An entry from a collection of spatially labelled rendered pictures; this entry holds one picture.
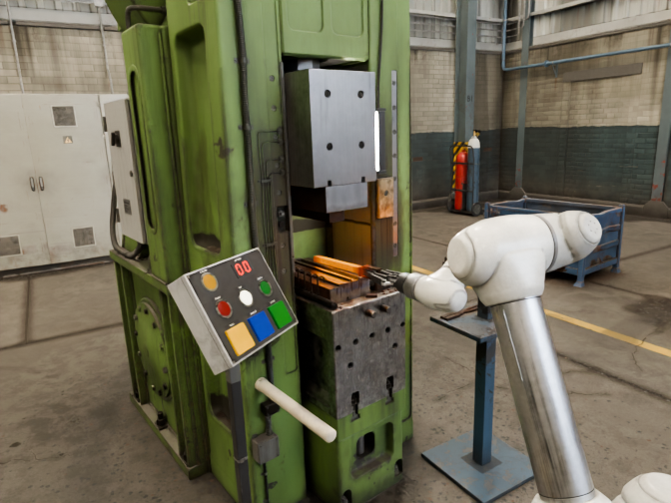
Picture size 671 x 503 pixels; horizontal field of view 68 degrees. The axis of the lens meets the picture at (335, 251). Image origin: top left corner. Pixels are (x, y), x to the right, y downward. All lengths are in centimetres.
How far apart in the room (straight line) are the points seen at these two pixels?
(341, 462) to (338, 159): 120
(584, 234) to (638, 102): 859
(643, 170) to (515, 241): 861
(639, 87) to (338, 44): 799
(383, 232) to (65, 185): 520
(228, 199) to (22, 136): 522
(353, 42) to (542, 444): 157
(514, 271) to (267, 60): 118
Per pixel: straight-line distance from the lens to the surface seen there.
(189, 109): 210
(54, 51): 757
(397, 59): 224
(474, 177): 908
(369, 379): 207
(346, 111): 185
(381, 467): 235
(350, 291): 194
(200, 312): 138
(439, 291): 158
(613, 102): 990
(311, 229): 236
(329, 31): 201
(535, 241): 106
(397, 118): 223
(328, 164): 179
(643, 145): 960
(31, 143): 682
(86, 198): 689
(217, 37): 178
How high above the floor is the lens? 156
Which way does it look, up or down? 14 degrees down
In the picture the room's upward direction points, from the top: 2 degrees counter-clockwise
